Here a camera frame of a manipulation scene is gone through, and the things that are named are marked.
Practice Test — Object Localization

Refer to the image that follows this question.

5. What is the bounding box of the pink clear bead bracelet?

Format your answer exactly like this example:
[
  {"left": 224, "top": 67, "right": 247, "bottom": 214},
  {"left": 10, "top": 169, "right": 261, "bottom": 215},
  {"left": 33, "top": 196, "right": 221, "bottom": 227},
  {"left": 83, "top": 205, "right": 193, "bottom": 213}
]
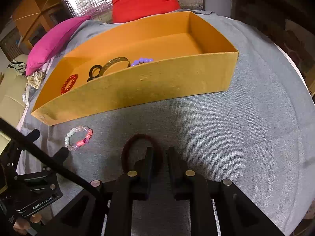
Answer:
[{"left": 64, "top": 124, "right": 94, "bottom": 152}]

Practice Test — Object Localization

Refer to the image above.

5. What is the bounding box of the dark red bangle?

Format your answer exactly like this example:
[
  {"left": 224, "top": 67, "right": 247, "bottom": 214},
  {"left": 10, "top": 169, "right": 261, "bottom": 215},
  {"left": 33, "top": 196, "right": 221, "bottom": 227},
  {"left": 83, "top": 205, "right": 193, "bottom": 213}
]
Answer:
[{"left": 121, "top": 134, "right": 163, "bottom": 178}]

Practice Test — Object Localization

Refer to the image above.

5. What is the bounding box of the red bead bracelet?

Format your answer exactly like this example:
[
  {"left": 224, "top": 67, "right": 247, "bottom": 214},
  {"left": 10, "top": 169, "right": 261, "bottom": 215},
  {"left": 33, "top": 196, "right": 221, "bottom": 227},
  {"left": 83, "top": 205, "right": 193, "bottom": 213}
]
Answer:
[{"left": 60, "top": 73, "right": 79, "bottom": 95}]

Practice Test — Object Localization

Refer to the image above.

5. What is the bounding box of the black hair tie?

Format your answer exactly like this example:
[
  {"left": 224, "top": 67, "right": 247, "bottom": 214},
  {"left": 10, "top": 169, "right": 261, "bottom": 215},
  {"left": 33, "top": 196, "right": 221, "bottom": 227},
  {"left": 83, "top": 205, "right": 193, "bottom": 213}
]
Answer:
[{"left": 86, "top": 64, "right": 104, "bottom": 83}]

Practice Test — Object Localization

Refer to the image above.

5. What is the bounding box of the metal cuff bangle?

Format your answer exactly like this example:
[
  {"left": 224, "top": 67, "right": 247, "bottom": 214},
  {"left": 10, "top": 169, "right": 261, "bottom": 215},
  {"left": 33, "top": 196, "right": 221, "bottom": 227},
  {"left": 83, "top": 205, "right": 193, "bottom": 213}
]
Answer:
[{"left": 99, "top": 56, "right": 131, "bottom": 77}]

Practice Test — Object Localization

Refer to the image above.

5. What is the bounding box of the purple bead bracelet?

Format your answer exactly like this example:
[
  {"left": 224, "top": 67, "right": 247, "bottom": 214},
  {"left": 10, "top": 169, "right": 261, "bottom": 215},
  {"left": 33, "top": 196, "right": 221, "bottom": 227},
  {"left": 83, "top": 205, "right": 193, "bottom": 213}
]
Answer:
[{"left": 130, "top": 57, "right": 155, "bottom": 67}]

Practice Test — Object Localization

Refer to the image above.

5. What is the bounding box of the operator hand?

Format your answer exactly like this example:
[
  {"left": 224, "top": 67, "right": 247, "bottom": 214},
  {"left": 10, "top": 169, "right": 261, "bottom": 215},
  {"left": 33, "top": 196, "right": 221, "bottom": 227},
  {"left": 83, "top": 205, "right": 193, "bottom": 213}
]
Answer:
[{"left": 13, "top": 214, "right": 42, "bottom": 235}]

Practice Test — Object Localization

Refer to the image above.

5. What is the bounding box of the grey blanket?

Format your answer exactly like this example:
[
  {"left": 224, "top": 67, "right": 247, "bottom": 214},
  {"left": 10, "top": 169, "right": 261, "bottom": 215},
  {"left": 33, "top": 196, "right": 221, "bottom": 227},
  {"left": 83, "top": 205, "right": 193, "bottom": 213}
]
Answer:
[{"left": 21, "top": 11, "right": 314, "bottom": 235}]

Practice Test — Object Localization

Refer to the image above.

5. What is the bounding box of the beige leather sofa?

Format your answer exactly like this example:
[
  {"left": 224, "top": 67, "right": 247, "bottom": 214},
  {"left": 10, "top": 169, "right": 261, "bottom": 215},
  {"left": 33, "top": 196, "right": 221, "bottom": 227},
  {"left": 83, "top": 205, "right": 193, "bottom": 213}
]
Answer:
[{"left": 0, "top": 54, "right": 29, "bottom": 150}]

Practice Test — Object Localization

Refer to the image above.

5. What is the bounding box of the patterned fabric bag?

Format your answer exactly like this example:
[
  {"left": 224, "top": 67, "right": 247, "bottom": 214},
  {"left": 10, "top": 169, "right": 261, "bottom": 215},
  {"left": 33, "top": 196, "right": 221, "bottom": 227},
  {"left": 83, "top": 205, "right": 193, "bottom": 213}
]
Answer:
[{"left": 8, "top": 60, "right": 48, "bottom": 104}]

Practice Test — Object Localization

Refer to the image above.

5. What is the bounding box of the magenta pillow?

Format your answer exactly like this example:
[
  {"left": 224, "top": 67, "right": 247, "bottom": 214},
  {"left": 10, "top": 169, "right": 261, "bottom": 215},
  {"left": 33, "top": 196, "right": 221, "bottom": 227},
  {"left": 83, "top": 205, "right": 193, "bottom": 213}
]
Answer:
[{"left": 26, "top": 16, "right": 91, "bottom": 76}]

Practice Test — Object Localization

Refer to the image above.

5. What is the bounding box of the orange cardboard box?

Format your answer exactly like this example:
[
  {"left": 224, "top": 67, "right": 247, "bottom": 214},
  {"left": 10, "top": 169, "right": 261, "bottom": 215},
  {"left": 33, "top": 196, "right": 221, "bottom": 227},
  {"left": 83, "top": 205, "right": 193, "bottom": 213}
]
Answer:
[{"left": 31, "top": 11, "right": 239, "bottom": 126}]

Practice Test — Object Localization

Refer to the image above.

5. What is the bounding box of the wooden cabinet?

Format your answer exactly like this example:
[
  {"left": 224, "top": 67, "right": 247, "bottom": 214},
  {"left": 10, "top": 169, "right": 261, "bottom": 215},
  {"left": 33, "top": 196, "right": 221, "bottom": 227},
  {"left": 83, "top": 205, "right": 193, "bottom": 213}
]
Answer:
[{"left": 12, "top": 0, "right": 71, "bottom": 50}]

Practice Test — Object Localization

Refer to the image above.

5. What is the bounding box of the wooden table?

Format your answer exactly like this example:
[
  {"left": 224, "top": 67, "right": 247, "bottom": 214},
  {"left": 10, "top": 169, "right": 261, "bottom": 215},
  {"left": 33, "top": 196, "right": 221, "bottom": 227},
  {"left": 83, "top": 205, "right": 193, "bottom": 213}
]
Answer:
[{"left": 231, "top": 0, "right": 314, "bottom": 77}]

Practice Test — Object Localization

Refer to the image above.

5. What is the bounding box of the black cable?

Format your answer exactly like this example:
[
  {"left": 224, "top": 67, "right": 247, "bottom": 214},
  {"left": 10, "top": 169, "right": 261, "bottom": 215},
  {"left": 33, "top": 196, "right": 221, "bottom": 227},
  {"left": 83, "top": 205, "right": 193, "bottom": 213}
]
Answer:
[{"left": 0, "top": 117, "right": 104, "bottom": 199}]

